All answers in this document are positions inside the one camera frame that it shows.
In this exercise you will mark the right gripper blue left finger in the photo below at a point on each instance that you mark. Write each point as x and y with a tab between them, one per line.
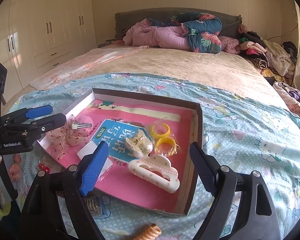
87	181

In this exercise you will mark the dark cardboard tray box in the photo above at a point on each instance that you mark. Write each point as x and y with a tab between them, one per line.
140	142

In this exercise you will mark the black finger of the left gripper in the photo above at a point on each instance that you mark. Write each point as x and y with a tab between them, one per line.
51	122

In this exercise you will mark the pink quilt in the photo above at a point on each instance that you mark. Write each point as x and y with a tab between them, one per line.
144	34

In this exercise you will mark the white stud earring card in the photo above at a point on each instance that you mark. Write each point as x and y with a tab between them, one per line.
98	160

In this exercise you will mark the pink and blue book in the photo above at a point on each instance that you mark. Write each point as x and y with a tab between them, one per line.
135	139

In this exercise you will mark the polka dot fabric bow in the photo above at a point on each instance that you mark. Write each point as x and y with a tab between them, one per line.
75	132

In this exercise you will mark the pile of clothes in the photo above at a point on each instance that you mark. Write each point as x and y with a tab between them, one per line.
275	62

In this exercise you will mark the red ball earring card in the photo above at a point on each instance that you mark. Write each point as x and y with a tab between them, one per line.
44	167

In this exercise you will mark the cream cloud hair claw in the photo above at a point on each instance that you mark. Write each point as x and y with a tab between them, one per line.
158	170

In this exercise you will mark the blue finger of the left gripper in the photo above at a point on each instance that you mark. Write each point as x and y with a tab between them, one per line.
33	113

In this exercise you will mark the beige bed sheet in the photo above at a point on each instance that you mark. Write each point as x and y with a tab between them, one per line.
223	70

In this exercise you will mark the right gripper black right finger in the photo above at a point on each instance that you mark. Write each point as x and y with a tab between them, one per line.
206	167

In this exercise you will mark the yellow rings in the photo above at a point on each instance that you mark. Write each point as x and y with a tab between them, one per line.
163	137

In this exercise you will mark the dark floral quilt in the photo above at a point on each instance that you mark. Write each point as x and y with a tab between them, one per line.
200	29

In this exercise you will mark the dark green headboard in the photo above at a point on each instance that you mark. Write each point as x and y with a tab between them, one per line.
125	20

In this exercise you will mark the hello kitty teal blanket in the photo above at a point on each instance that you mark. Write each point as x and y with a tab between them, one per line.
239	132

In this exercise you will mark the pearl flower hair clip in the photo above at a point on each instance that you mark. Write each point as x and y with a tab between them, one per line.
139	144

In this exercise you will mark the cream wardrobe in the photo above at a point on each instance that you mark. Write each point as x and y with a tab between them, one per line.
39	35

